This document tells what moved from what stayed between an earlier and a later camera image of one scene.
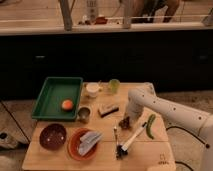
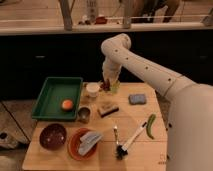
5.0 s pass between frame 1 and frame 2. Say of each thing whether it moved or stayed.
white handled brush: stayed
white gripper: moved
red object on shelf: stayed
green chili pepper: stayed
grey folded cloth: stayed
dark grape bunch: moved
